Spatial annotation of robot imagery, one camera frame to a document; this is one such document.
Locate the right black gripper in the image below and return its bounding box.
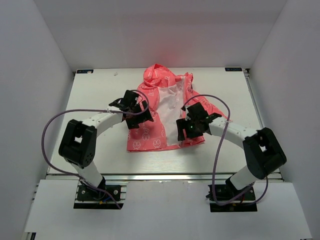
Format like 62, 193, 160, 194
176, 117, 204, 141

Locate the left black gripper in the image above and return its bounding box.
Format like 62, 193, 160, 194
126, 100, 153, 129

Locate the pink hooded kids jacket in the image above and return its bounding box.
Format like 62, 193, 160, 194
126, 64, 223, 152

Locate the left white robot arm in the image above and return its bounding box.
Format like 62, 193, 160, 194
58, 100, 153, 200

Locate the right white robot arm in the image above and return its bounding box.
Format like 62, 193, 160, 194
176, 113, 287, 200

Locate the left blue corner label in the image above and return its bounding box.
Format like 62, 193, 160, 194
76, 69, 94, 74

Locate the blue corner label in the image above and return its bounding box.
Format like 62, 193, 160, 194
76, 69, 94, 74
224, 67, 243, 72

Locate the right blue corner label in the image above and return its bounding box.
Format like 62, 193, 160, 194
224, 67, 243, 72

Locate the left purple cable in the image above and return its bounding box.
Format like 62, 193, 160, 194
41, 89, 150, 210

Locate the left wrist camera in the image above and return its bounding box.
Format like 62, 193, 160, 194
109, 90, 139, 112

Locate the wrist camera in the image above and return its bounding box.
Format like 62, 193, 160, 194
181, 102, 209, 121
109, 90, 139, 112

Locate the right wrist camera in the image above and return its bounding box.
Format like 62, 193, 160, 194
181, 102, 209, 121

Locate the aluminium front rail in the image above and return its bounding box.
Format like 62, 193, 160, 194
45, 172, 283, 181

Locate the aluminium rail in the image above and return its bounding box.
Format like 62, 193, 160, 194
45, 172, 283, 181
243, 68, 287, 180

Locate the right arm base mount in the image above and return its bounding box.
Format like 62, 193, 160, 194
205, 184, 258, 213

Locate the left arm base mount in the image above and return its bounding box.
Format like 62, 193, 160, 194
73, 181, 128, 210

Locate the aluminium right side rail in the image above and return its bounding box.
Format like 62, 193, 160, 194
243, 68, 287, 180

